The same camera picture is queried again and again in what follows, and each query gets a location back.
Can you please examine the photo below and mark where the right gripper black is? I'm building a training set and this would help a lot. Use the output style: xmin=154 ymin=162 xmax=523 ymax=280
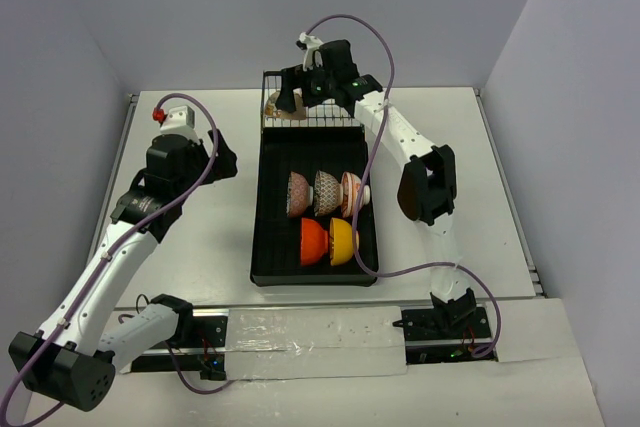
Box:
xmin=275 ymin=60 xmax=336 ymax=115

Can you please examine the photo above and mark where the white ceramic bowl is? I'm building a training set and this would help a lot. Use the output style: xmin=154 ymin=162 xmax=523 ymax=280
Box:
xmin=264 ymin=90 xmax=307 ymax=120

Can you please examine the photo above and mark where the dark floral patterned bowl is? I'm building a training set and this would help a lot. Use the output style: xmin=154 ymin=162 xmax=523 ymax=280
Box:
xmin=286 ymin=171 xmax=314 ymax=218

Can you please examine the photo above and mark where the brown geometric patterned bowl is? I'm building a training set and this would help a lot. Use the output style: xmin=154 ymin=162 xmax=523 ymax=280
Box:
xmin=313 ymin=170 xmax=343 ymax=217

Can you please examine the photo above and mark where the orange plastic bowl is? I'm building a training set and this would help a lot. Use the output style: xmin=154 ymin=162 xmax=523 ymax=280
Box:
xmin=300 ymin=218 xmax=329 ymax=266

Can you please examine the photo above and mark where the orange white patterned bowl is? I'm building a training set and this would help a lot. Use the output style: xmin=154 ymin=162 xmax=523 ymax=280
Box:
xmin=340 ymin=172 xmax=371 ymax=218

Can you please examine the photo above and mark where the yellow plastic bowl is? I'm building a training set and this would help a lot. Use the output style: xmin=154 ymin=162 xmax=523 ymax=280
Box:
xmin=329 ymin=218 xmax=359 ymax=266

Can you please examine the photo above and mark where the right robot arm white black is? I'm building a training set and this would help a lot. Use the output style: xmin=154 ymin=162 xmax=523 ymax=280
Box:
xmin=276 ymin=33 xmax=476 ymax=338

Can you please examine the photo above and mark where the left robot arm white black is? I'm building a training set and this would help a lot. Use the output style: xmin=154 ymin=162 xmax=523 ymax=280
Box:
xmin=9 ymin=131 xmax=238 ymax=412

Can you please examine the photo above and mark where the black dish rack tray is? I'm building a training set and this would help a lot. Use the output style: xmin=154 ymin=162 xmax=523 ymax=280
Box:
xmin=250 ymin=128 xmax=376 ymax=287

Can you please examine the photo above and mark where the silver tape strip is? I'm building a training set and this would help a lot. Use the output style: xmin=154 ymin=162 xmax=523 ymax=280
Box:
xmin=225 ymin=306 xmax=407 ymax=380

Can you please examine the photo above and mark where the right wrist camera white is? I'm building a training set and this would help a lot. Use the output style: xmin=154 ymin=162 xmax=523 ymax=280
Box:
xmin=296 ymin=32 xmax=324 ymax=71

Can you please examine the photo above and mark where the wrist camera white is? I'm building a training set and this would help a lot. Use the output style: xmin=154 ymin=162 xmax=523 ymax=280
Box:
xmin=296 ymin=32 xmax=324 ymax=71
xmin=152 ymin=105 xmax=198 ymax=142

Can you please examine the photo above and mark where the black wire plate holder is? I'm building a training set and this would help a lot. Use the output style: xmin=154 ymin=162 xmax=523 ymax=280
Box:
xmin=260 ymin=70 xmax=365 ymax=144

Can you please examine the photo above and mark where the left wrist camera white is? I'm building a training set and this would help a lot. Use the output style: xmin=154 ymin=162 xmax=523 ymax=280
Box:
xmin=152 ymin=105 xmax=198 ymax=142

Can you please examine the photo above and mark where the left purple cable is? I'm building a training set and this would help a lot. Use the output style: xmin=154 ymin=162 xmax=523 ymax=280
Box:
xmin=0 ymin=92 xmax=221 ymax=427

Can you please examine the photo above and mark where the purple cable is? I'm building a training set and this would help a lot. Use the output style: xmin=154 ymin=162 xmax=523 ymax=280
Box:
xmin=303 ymin=13 xmax=503 ymax=360
xmin=0 ymin=92 xmax=221 ymax=427

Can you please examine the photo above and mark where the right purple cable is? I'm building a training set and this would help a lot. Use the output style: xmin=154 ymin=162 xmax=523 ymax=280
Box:
xmin=303 ymin=13 xmax=503 ymax=360

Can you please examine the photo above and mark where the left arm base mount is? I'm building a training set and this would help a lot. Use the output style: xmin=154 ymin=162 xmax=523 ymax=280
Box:
xmin=128 ymin=311 xmax=229 ymax=382

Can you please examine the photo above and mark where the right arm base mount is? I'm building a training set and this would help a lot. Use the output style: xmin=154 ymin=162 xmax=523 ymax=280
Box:
xmin=392 ymin=307 xmax=497 ymax=365

